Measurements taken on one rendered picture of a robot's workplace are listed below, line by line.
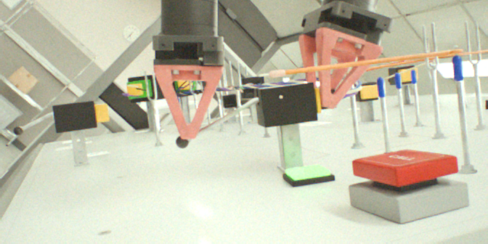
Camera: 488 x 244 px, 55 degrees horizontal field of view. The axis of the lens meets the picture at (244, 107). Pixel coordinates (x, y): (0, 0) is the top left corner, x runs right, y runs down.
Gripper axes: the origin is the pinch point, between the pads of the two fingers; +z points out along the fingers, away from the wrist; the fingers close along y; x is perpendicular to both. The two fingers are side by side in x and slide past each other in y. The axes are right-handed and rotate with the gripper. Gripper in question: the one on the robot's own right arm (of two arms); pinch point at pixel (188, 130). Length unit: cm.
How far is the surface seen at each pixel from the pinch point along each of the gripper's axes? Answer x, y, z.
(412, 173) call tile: -14.4, -20.4, 0.8
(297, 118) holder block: -11.0, -1.5, -1.4
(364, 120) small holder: -29.7, 31.2, 1.2
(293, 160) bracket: -10.8, -0.4, 3.0
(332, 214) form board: -10.3, -16.9, 4.2
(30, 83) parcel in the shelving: 239, 654, -5
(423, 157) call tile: -16.0, -18.6, 0.0
